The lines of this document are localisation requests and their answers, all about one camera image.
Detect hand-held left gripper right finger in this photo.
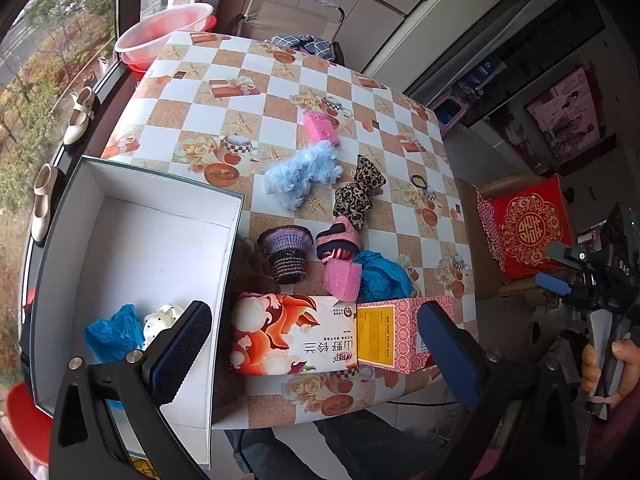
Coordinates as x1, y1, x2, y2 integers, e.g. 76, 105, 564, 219
417, 301, 582, 480

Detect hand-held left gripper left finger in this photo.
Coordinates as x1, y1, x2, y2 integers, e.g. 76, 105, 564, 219
47, 300, 213, 480

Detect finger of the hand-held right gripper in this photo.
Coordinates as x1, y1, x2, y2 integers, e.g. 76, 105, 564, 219
534, 272, 576, 300
545, 241, 597, 275

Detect grey white storage box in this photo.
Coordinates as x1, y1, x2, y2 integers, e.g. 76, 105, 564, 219
30, 155, 246, 468

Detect pink striped slipper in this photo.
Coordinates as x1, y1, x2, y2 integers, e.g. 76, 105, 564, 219
315, 216, 365, 265

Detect leopard print scrunchie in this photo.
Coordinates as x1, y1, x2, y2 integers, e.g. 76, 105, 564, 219
332, 155, 387, 233

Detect light blue fluffy cloth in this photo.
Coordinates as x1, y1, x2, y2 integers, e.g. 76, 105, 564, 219
264, 140, 345, 211

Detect person's right forearm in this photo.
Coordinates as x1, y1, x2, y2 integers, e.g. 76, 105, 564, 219
595, 400, 640, 480

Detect white dotted soft item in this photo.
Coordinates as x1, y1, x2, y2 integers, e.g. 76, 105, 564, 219
142, 302, 187, 352

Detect person's right hand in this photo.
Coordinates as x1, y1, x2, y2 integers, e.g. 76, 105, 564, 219
581, 339, 640, 411

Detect red embroidered cushion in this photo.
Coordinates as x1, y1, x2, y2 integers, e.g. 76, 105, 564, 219
477, 175, 576, 281

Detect pink patterned carton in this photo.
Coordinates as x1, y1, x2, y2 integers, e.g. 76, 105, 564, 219
356, 296, 458, 375

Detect blue cloth in box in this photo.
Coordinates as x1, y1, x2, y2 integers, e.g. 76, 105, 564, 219
84, 304, 146, 411

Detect wooden chair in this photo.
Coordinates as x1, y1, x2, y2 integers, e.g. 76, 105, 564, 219
457, 175, 581, 306

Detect floral tissue pack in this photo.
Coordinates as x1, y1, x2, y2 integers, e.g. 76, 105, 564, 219
229, 292, 361, 376

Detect thick pink sponge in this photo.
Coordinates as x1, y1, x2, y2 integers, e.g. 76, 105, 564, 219
322, 255, 362, 303

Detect purple knitted hat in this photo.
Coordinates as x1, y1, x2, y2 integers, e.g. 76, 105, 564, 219
256, 225, 313, 285

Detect person's jeans legs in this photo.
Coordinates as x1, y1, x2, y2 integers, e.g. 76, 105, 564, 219
225, 405, 451, 480

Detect red plastic stool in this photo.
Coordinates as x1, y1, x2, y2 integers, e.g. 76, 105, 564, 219
5, 380, 53, 466

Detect blue cardboard box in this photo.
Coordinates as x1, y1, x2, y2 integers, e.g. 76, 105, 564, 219
465, 57, 503, 86

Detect flat pink sponge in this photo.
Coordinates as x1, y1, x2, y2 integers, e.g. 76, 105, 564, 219
301, 111, 342, 147

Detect red plastic basin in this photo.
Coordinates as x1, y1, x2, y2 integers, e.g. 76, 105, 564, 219
122, 12, 218, 81

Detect pink plastic basin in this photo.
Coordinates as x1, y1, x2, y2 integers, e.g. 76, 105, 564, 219
114, 2, 215, 66

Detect beige cabinet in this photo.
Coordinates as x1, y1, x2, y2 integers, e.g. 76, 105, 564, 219
220, 0, 432, 76

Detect dark plaid cloth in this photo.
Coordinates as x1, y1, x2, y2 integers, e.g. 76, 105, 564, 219
270, 34, 336, 61

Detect pink wall poster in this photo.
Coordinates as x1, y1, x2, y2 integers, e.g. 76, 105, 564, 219
525, 67, 603, 161

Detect cream strap shoe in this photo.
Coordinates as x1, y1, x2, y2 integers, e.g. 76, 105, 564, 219
62, 86, 97, 147
31, 162, 60, 246

